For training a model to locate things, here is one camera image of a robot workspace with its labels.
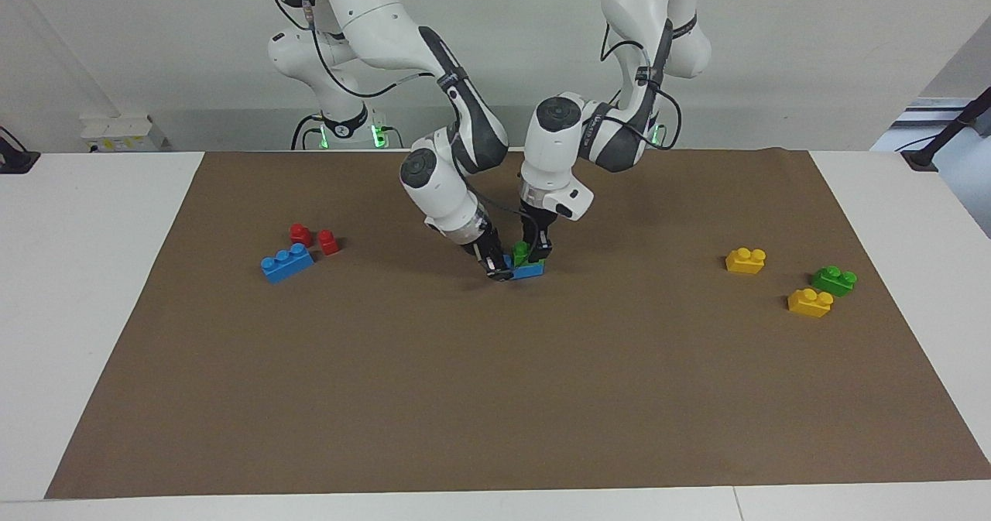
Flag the black table clamp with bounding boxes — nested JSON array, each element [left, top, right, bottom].
[[0, 126, 41, 174]]

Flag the black stand pole with foot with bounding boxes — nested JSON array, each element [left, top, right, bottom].
[[901, 87, 991, 171]]

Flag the blue three-stud toy block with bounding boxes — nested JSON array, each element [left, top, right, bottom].
[[260, 243, 315, 284], [502, 253, 546, 280]]

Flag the brown paper table mat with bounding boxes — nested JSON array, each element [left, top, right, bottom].
[[44, 148, 991, 500]]

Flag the yellow two-stud toy block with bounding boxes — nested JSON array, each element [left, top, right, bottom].
[[725, 248, 767, 275], [787, 288, 835, 319]]

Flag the white power strip box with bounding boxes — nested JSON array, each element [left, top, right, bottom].
[[81, 115, 168, 153]]

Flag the black right arm base cable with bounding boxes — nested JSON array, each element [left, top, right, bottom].
[[290, 115, 327, 151]]

